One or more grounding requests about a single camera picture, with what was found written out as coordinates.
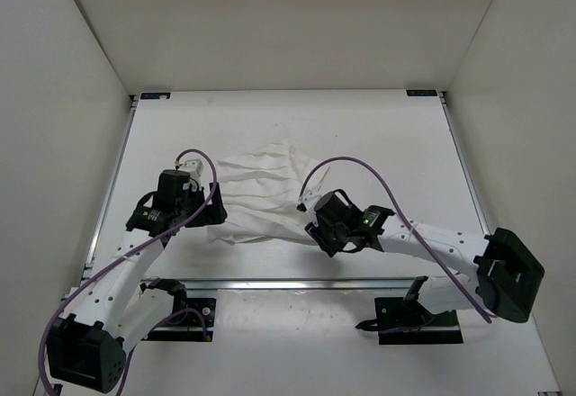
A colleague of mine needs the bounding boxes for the white pleated skirt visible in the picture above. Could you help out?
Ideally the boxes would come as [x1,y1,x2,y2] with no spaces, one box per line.
[207,140,319,244]

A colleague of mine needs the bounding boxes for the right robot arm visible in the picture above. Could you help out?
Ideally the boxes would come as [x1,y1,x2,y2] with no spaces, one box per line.
[297,189,545,325]

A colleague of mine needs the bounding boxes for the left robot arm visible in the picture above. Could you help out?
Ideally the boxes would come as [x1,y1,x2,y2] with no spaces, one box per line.
[41,159,227,393]

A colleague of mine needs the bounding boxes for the left blue corner label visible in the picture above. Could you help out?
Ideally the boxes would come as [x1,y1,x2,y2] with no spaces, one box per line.
[139,92,171,100]

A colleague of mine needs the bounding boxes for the blue corner label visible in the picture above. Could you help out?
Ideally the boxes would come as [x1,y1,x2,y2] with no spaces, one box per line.
[406,89,437,97]
[139,92,171,100]

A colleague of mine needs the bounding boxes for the right blue corner label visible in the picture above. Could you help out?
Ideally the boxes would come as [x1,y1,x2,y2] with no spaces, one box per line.
[406,89,437,97]

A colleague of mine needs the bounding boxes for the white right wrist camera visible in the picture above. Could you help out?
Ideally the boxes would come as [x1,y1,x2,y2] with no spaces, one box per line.
[296,191,322,213]

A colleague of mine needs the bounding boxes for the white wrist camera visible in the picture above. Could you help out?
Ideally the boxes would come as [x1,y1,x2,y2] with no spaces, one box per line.
[296,191,322,213]
[175,158,203,190]

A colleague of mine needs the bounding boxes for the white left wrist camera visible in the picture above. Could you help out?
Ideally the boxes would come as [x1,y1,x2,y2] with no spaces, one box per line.
[175,158,203,190]

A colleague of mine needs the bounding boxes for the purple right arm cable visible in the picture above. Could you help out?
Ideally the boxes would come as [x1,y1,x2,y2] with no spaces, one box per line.
[299,157,494,324]

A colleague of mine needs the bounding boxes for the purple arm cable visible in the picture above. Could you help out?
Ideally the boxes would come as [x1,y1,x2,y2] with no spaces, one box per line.
[299,157,494,324]
[36,148,220,396]

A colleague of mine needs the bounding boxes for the aluminium table edge rail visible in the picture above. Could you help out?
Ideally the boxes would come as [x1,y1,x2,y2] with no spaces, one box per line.
[179,278,413,292]

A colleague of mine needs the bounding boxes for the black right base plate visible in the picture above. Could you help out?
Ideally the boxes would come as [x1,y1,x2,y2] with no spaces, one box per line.
[355,297,464,346]

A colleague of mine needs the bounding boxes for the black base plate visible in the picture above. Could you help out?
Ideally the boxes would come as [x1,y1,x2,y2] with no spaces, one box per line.
[355,297,464,346]
[147,295,217,343]

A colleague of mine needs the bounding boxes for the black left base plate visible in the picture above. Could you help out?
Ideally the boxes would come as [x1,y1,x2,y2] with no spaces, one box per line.
[147,295,217,343]

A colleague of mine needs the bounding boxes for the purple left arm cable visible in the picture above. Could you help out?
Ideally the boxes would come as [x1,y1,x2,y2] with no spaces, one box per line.
[36,148,220,396]

